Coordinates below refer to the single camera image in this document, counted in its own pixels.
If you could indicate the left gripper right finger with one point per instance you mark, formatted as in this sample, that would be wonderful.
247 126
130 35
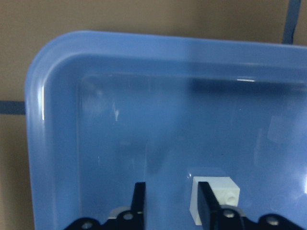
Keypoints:
207 206

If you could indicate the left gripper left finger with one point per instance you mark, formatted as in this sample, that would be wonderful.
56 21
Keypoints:
137 206

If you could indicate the white block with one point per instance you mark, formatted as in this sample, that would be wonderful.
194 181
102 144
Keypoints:
224 188

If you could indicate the blue plastic tray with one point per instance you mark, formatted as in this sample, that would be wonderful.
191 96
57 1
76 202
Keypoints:
107 110

